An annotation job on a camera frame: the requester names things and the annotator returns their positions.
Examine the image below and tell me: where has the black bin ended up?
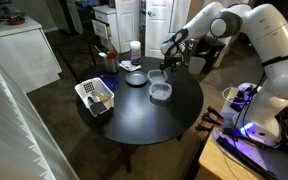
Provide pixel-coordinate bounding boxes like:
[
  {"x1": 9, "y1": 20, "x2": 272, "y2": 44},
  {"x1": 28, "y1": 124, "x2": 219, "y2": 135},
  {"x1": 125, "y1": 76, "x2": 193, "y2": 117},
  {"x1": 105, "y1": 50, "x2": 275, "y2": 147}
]
[{"x1": 197, "y1": 34, "x2": 233, "y2": 69}]

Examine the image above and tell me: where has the white wipes canister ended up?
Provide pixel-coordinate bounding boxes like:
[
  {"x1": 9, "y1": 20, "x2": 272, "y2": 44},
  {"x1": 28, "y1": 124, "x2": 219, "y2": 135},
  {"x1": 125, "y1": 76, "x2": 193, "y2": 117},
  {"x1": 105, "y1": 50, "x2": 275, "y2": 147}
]
[{"x1": 129, "y1": 40, "x2": 142, "y2": 66}]

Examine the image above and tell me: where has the blue bowl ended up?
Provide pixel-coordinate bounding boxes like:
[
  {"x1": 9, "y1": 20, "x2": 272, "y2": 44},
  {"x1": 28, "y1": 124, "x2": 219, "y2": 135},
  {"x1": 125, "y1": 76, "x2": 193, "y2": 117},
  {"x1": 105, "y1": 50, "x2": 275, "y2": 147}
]
[{"x1": 98, "y1": 73, "x2": 120, "y2": 90}]

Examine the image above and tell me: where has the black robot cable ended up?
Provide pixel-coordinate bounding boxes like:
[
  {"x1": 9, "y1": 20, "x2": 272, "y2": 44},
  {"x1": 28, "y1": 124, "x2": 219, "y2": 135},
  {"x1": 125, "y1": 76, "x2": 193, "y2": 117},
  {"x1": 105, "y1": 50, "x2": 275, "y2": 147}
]
[{"x1": 232, "y1": 71, "x2": 268, "y2": 138}]

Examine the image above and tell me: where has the white slatted panel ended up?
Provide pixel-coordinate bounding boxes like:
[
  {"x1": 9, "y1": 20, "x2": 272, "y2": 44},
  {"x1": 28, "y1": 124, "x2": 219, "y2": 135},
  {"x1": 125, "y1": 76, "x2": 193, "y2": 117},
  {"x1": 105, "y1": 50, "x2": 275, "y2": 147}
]
[{"x1": 0, "y1": 46, "x2": 80, "y2": 180}]

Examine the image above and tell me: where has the white cabinet door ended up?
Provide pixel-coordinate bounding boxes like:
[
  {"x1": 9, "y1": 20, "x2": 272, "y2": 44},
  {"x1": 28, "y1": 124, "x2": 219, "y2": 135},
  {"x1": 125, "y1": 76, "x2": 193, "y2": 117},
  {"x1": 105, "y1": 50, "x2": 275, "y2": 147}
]
[{"x1": 114, "y1": 0, "x2": 141, "y2": 54}]

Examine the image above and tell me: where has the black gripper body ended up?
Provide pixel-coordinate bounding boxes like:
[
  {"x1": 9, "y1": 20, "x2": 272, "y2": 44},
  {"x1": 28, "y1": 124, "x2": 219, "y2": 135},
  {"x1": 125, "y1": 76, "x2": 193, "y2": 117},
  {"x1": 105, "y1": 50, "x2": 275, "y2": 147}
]
[{"x1": 163, "y1": 53, "x2": 186, "y2": 68}]

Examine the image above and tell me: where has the white cable loop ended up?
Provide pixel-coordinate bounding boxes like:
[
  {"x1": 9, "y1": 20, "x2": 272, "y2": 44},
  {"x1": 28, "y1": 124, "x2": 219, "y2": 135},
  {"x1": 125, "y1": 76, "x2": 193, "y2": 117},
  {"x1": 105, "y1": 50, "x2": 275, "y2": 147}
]
[{"x1": 221, "y1": 86, "x2": 240, "y2": 103}]

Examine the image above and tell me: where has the black spatula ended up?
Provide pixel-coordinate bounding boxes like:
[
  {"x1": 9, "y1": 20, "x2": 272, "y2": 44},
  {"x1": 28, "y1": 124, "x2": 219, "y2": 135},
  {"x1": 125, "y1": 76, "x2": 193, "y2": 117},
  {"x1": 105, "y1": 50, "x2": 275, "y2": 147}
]
[{"x1": 87, "y1": 95, "x2": 108, "y2": 116}]

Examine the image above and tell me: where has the white counter cabinet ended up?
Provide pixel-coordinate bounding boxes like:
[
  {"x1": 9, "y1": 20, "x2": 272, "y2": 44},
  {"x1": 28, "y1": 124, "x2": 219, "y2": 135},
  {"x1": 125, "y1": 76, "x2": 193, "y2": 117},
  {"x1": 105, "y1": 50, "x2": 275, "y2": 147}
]
[{"x1": 0, "y1": 15, "x2": 63, "y2": 94}]

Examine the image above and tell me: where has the grey square grid tool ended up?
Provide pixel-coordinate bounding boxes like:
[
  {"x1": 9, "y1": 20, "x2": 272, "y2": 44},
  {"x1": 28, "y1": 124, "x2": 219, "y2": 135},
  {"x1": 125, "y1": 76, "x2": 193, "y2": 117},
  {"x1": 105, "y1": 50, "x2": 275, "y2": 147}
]
[{"x1": 82, "y1": 80, "x2": 96, "y2": 94}]

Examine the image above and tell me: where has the clear plastic lunch box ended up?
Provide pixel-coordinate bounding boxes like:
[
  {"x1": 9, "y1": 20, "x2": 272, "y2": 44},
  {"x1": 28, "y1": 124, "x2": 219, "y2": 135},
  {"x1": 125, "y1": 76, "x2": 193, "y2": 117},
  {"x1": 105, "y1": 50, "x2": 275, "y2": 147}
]
[
  {"x1": 146, "y1": 68, "x2": 169, "y2": 84},
  {"x1": 148, "y1": 81, "x2": 173, "y2": 101}
]

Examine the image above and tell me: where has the light wooden bench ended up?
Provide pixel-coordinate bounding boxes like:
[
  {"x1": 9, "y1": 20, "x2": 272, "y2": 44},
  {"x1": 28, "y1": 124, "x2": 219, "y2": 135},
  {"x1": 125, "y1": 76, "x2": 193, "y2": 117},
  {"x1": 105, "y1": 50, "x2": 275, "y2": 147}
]
[{"x1": 198, "y1": 133, "x2": 263, "y2": 180}]

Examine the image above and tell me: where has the metal utensil cup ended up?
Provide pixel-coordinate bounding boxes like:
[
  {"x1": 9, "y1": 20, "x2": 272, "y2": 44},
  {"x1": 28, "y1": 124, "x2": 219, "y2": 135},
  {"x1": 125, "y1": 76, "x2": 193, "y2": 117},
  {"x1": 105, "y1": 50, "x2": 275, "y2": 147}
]
[{"x1": 103, "y1": 56, "x2": 120, "y2": 74}]

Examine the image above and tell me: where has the white door with knob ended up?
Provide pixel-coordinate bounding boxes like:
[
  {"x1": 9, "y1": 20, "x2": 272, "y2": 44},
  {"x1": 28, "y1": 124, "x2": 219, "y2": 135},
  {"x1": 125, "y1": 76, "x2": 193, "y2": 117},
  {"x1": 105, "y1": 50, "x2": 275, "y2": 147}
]
[{"x1": 144, "y1": 0, "x2": 174, "y2": 60}]

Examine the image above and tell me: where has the white plastic basket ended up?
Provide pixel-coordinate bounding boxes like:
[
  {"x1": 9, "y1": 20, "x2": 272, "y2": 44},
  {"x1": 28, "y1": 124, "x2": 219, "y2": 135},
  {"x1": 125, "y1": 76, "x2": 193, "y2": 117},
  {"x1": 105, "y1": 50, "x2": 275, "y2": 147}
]
[{"x1": 74, "y1": 77, "x2": 116, "y2": 118}]

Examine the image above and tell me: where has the red utensil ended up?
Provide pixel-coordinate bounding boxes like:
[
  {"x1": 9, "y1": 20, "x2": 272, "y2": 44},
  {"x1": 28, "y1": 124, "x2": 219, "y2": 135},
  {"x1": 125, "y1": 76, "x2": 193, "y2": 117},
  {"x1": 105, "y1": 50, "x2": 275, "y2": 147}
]
[{"x1": 105, "y1": 50, "x2": 116, "y2": 61}]

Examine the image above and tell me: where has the black orange spring clamp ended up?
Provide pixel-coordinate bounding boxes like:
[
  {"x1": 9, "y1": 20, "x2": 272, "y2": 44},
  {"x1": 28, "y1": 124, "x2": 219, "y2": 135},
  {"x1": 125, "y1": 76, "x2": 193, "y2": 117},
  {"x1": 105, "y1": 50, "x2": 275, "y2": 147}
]
[
  {"x1": 194, "y1": 122, "x2": 218, "y2": 134},
  {"x1": 205, "y1": 105, "x2": 226, "y2": 125}
]

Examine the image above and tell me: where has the dark round plate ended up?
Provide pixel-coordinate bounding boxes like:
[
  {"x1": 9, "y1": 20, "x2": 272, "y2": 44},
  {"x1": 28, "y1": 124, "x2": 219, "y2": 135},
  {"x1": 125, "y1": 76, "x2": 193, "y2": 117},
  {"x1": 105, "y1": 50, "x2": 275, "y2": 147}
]
[{"x1": 125, "y1": 70, "x2": 149, "y2": 87}]

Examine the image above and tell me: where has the black rail bar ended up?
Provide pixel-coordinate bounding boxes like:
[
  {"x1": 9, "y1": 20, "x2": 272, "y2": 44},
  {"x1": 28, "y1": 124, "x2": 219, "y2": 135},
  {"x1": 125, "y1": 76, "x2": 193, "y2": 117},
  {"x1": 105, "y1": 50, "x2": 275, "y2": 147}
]
[{"x1": 215, "y1": 134, "x2": 280, "y2": 180}]

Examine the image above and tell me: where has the crumpled foil packet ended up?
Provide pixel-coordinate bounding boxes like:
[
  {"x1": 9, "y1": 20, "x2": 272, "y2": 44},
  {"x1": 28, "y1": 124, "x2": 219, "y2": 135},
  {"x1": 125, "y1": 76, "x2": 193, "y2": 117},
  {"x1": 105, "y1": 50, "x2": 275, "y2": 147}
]
[{"x1": 118, "y1": 59, "x2": 143, "y2": 73}]

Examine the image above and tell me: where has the grey robot mounting plate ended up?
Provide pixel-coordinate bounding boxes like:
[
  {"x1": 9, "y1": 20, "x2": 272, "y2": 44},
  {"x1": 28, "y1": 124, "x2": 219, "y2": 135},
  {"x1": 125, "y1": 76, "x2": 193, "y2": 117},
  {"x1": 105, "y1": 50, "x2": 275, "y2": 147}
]
[{"x1": 212, "y1": 99, "x2": 288, "y2": 180}]

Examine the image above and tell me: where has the red shallow bowl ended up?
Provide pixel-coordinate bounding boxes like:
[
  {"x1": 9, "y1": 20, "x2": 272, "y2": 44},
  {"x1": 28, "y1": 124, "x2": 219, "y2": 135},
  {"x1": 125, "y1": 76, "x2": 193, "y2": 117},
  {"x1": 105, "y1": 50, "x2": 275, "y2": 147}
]
[{"x1": 6, "y1": 16, "x2": 27, "y2": 26}]

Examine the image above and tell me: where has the wooden spoon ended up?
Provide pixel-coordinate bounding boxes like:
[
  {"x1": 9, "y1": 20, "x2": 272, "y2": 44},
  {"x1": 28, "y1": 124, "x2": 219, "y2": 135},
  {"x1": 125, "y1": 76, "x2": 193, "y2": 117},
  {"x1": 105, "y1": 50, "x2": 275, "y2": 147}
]
[{"x1": 91, "y1": 90, "x2": 112, "y2": 104}]

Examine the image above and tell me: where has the teal handled utensil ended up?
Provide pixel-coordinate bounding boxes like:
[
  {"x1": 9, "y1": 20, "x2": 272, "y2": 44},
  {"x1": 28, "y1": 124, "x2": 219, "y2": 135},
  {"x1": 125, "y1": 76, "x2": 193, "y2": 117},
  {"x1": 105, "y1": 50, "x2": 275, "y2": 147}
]
[{"x1": 93, "y1": 44, "x2": 108, "y2": 58}]

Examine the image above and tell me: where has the white drawer unit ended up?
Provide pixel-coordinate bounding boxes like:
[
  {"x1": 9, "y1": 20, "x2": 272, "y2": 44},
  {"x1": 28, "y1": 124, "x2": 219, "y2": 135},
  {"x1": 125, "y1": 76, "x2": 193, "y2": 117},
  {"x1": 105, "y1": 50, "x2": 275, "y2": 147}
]
[{"x1": 91, "y1": 4, "x2": 122, "y2": 54}]

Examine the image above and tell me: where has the white trash can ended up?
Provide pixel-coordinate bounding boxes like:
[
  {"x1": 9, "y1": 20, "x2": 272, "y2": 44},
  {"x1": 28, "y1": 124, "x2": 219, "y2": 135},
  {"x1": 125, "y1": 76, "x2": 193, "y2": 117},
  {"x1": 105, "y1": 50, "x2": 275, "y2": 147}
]
[{"x1": 187, "y1": 55, "x2": 207, "y2": 75}]

